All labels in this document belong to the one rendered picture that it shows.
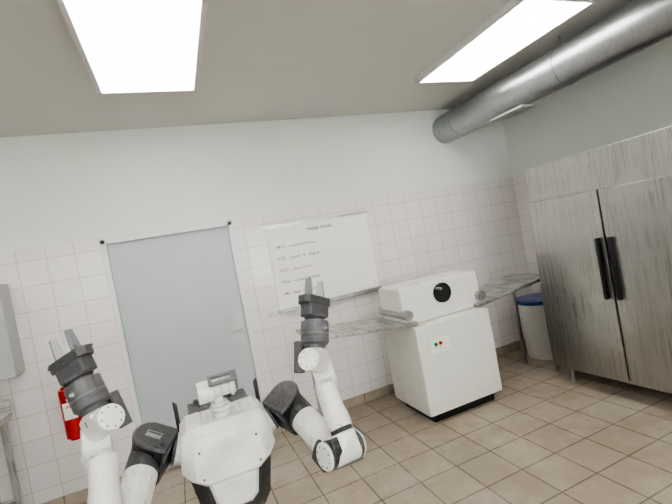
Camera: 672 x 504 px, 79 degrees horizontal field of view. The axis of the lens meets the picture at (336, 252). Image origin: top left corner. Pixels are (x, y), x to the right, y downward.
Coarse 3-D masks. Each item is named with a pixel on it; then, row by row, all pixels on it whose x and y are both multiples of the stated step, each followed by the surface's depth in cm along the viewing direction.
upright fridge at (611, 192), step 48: (624, 144) 301; (528, 192) 387; (576, 192) 343; (624, 192) 303; (576, 240) 346; (624, 240) 309; (576, 288) 354; (624, 288) 315; (576, 336) 362; (624, 336) 322
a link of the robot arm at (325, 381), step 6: (330, 360) 129; (330, 366) 127; (312, 372) 128; (324, 372) 127; (330, 372) 126; (318, 378) 127; (324, 378) 126; (330, 378) 125; (336, 378) 125; (318, 384) 125; (324, 384) 119; (330, 384) 119; (336, 384) 122; (318, 390) 119; (324, 390) 118
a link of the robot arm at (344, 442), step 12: (324, 396) 118; (336, 396) 118; (324, 408) 117; (336, 408) 116; (324, 420) 117; (336, 420) 114; (348, 420) 115; (336, 432) 114; (348, 432) 114; (336, 444) 111; (348, 444) 112; (336, 456) 110; (348, 456) 113; (360, 456) 117; (336, 468) 111
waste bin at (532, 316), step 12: (528, 300) 460; (540, 300) 449; (528, 312) 453; (540, 312) 445; (528, 324) 457; (540, 324) 447; (528, 336) 461; (540, 336) 449; (528, 348) 467; (540, 348) 452
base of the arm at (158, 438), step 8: (144, 424) 121; (152, 424) 122; (160, 424) 123; (136, 432) 118; (144, 432) 119; (152, 432) 120; (160, 432) 121; (168, 432) 121; (176, 432) 123; (136, 440) 116; (144, 440) 117; (152, 440) 117; (160, 440) 118; (168, 440) 119; (144, 448) 115; (152, 448) 115; (160, 448) 116; (168, 448) 118; (160, 456) 116; (168, 456) 119; (160, 464) 117; (168, 464) 123; (160, 472) 118
